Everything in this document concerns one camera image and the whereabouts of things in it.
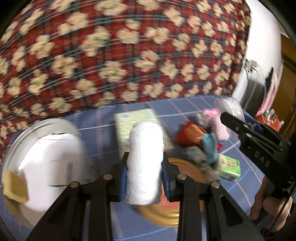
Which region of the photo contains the blue checked bed sheet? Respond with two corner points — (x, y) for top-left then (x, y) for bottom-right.
(0, 94), (269, 241)

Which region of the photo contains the red plastic bag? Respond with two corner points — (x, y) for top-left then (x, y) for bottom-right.
(255, 114), (284, 133)

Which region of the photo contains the fluffy pink white plush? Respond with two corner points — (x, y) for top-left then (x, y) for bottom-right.
(197, 109), (230, 141)

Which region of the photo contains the round gold pink tin lid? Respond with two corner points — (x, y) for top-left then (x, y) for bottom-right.
(135, 158), (206, 227)

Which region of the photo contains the white towel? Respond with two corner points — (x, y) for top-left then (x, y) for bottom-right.
(124, 119), (165, 207)

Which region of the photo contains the right human hand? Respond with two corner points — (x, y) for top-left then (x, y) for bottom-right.
(250, 176), (293, 222)

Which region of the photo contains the clear plastic bag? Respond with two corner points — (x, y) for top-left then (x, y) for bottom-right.
(214, 97), (245, 121)

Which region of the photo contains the red plaid teddy bear blanket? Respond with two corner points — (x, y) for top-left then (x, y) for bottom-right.
(1, 1), (251, 154)

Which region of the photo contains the yellow patterned tissue box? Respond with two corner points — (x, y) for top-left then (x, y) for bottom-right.
(114, 108), (175, 157)

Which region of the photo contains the green pocket tissue pack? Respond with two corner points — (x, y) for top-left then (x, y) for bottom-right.
(218, 154), (241, 181)

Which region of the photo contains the yellow sponge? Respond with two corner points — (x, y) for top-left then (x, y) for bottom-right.
(3, 171), (29, 203)

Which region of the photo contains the grey fuzzy fabric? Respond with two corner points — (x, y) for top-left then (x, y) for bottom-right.
(184, 146), (220, 183)

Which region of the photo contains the round metal tin container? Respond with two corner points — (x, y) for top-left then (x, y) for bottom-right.
(1, 118), (86, 228)

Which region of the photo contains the light blue glove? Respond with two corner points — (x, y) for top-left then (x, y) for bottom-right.
(202, 133), (219, 164)

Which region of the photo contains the pink patterned hanging cloth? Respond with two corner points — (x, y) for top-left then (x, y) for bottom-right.
(256, 67), (280, 116)

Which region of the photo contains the red gold embroidered pouch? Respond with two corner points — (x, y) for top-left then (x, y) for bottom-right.
(176, 121), (207, 147)

